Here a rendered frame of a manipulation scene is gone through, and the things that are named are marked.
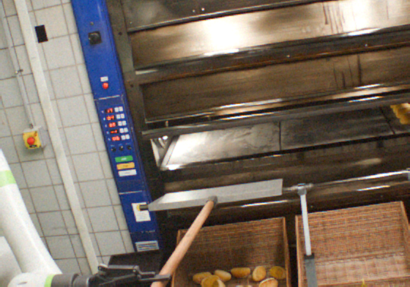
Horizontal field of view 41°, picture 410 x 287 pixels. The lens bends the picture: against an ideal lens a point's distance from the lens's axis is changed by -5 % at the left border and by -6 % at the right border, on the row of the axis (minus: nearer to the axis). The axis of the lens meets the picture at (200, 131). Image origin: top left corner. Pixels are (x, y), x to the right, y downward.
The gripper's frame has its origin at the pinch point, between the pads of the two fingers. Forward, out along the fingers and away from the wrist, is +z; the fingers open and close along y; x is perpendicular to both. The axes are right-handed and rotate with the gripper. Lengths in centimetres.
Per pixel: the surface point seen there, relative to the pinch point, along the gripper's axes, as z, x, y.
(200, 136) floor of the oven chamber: -14, -193, -18
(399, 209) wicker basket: 86, -154, 29
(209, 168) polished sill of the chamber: -6, -153, -5
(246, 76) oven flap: 19, -143, -47
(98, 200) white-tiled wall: -67, -157, 5
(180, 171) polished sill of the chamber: -21, -153, -6
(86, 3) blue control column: -48, -128, -93
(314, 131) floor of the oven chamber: 48, -175, -14
